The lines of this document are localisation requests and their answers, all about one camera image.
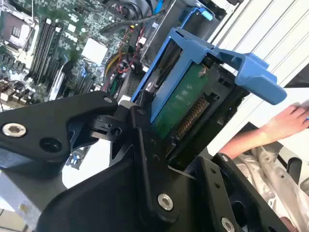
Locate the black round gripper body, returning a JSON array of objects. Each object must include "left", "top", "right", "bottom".
[{"left": 36, "top": 145, "right": 202, "bottom": 232}]

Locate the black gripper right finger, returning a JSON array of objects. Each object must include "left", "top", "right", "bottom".
[{"left": 185, "top": 152, "right": 290, "bottom": 232}]

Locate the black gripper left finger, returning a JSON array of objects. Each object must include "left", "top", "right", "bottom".
[{"left": 0, "top": 90, "right": 181, "bottom": 222}]

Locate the person's bare hand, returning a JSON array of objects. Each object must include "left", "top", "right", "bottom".
[{"left": 262, "top": 105, "right": 309, "bottom": 145}]

